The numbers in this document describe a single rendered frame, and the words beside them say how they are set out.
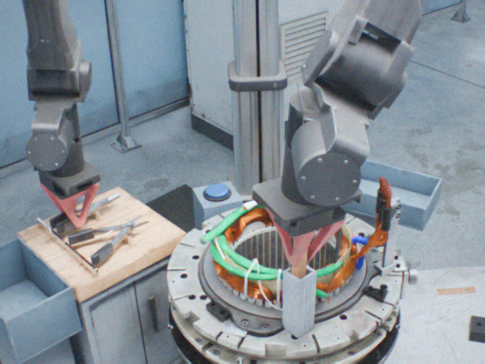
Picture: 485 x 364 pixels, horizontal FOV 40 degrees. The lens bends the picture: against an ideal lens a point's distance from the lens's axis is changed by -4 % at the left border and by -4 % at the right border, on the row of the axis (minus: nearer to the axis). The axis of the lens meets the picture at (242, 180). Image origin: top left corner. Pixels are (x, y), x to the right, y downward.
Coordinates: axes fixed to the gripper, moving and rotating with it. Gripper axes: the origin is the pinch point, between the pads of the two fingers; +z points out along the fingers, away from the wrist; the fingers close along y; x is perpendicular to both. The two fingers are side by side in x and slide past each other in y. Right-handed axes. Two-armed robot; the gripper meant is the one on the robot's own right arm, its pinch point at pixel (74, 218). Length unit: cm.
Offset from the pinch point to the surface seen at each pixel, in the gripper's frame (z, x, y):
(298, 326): -3.5, 5.0, 42.8
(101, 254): -0.6, -2.4, 11.5
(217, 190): 3.6, 25.2, 5.1
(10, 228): 110, 48, -161
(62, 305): 4.3, -10.2, 12.0
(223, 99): 81, 161, -147
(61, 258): 2.1, -5.9, 5.1
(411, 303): 29, 52, 32
